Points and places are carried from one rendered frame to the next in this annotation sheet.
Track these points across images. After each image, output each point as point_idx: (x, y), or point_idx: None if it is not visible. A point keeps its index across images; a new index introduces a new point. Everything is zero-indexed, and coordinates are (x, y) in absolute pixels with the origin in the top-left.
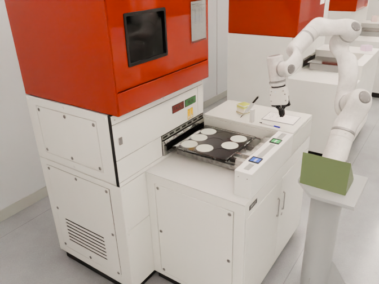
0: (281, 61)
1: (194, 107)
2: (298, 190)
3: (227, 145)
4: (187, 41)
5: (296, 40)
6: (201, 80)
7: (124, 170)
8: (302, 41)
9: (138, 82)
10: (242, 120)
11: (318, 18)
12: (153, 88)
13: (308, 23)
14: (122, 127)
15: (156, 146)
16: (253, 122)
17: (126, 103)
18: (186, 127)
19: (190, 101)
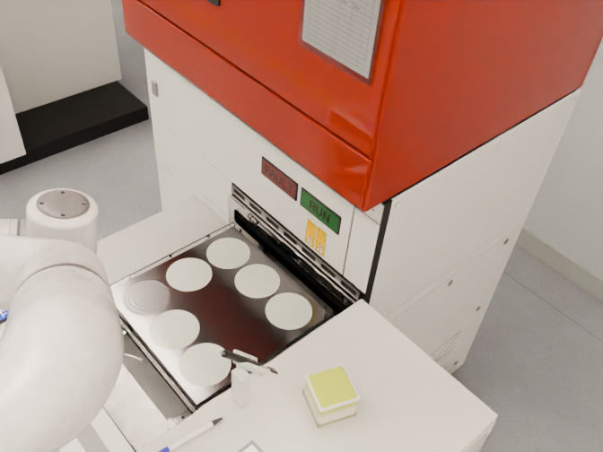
0: (24, 224)
1: (332, 242)
2: None
3: (175, 323)
4: (286, 25)
5: (41, 250)
6: (372, 210)
7: (161, 143)
8: (21, 272)
9: (153, 4)
10: (267, 380)
11: (38, 316)
12: (184, 50)
13: (70, 282)
14: (159, 70)
15: (220, 185)
16: (234, 404)
17: (134, 22)
18: (293, 250)
19: (319, 213)
